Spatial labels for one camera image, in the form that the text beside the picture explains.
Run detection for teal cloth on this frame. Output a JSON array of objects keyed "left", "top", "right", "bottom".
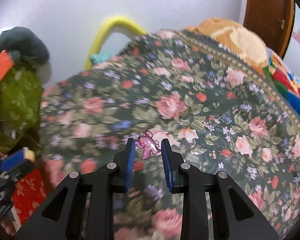
[{"left": 89, "top": 52, "right": 112, "bottom": 66}]

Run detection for yellow foam tube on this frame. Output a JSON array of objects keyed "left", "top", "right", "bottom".
[{"left": 84, "top": 15, "right": 147, "bottom": 70}]

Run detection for pink hair tie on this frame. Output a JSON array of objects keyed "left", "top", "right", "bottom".
[{"left": 135, "top": 130, "right": 162, "bottom": 160}]

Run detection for white foam piece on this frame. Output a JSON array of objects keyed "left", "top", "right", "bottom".
[{"left": 23, "top": 147, "right": 36, "bottom": 163}]

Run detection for green leaf-pattern bag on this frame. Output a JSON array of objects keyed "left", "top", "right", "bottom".
[{"left": 0, "top": 62, "right": 42, "bottom": 154}]

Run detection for dark floral bedspread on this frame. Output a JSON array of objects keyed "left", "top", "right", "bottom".
[{"left": 39, "top": 30, "right": 300, "bottom": 239}]

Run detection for dark grey cushion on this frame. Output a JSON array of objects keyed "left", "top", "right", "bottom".
[{"left": 0, "top": 26, "right": 52, "bottom": 85}]

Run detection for orange colourful blanket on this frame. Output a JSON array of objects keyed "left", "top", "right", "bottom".
[{"left": 186, "top": 17, "right": 300, "bottom": 116}]

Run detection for brown wooden door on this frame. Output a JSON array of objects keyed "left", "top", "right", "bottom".
[{"left": 244, "top": 0, "right": 295, "bottom": 57}]

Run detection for red floral box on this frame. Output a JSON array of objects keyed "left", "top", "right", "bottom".
[{"left": 12, "top": 168, "right": 47, "bottom": 225}]

